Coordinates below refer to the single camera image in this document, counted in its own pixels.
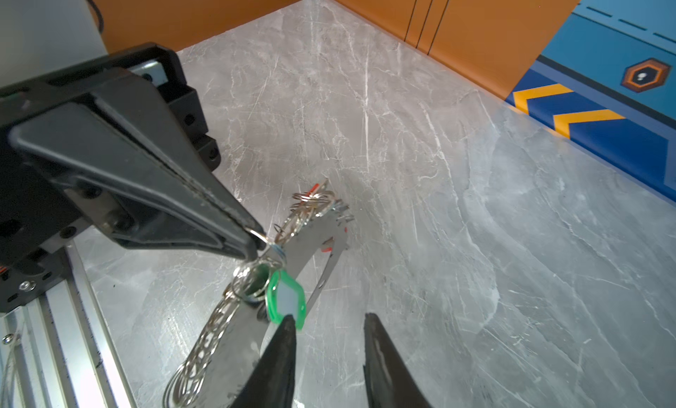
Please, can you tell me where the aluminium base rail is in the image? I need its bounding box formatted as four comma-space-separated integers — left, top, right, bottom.
1, 243, 136, 407

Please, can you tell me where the green plastic key tag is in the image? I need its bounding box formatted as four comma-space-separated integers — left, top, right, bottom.
265, 270, 307, 331

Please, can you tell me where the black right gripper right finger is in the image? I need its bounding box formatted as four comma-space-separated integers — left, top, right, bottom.
364, 313, 431, 408

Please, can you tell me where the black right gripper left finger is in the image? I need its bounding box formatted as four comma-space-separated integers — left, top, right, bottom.
232, 315, 297, 408

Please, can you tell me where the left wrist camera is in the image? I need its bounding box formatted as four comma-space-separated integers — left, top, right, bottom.
1, 0, 107, 87

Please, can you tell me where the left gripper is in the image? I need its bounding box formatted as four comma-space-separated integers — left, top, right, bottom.
1, 43, 262, 313

